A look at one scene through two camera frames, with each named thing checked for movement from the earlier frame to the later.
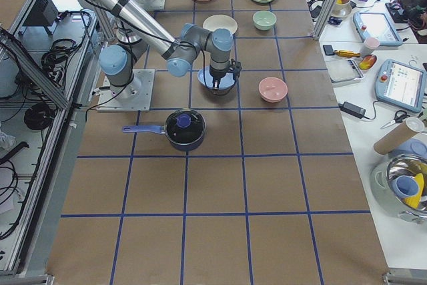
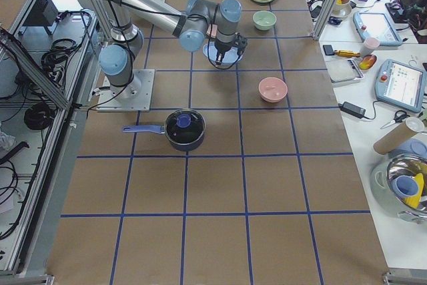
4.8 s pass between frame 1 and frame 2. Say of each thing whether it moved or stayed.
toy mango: stayed
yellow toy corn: stayed
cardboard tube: stayed
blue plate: moved
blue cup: stayed
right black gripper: moved
